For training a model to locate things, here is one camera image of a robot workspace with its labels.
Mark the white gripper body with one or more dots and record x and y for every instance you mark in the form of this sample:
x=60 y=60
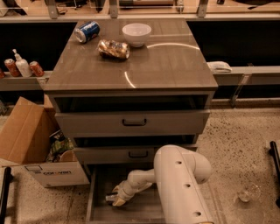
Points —
x=127 y=189

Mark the silver redbull can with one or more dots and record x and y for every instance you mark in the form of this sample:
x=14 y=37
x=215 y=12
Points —
x=110 y=199

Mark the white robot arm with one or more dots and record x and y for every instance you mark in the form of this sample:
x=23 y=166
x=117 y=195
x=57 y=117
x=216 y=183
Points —
x=177 y=172

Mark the grey open bottom drawer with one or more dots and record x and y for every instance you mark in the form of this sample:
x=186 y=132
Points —
x=144 y=208

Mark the grey middle drawer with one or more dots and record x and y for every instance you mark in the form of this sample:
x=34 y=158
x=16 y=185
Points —
x=115 y=155

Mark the grey top drawer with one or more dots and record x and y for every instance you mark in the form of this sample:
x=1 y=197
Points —
x=133 y=124

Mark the grey drawer cabinet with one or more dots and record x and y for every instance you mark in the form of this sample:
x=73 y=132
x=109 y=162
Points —
x=168 y=73

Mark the crushed gold can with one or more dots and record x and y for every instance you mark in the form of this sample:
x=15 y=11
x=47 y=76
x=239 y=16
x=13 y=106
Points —
x=113 y=49

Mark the red soda can right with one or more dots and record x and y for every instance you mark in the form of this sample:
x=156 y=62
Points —
x=37 y=69

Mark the red soda can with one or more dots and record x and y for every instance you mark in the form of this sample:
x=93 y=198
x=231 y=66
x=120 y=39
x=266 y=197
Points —
x=37 y=69
x=11 y=65

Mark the blue pepsi can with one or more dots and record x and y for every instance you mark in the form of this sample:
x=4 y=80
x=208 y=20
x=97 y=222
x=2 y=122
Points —
x=87 y=31

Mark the red soda can left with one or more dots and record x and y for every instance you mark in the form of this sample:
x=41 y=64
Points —
x=11 y=65

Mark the white printed cardboard box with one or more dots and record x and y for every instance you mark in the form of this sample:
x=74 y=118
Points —
x=58 y=174

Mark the green snack bag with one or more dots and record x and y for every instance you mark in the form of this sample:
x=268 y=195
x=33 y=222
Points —
x=62 y=149

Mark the brown cardboard box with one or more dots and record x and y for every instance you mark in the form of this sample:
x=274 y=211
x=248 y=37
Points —
x=24 y=138

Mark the black bar left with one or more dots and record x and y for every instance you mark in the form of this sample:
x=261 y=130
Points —
x=7 y=177

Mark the black bar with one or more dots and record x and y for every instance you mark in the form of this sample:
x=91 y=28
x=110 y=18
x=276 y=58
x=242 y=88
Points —
x=7 y=177
x=273 y=151

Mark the clear glass on floor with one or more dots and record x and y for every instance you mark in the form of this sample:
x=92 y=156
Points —
x=249 y=192

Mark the white folded cloth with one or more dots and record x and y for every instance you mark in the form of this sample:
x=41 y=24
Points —
x=219 y=67

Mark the black bar right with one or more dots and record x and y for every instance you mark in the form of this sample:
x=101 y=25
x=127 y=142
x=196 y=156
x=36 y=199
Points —
x=273 y=151

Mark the white bowl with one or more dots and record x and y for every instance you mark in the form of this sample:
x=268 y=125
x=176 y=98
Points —
x=136 y=34

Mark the white pump bottle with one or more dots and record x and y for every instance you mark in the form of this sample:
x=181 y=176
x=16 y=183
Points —
x=22 y=65

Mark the grey wall shelf ledge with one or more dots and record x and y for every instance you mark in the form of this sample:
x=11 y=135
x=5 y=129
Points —
x=10 y=83

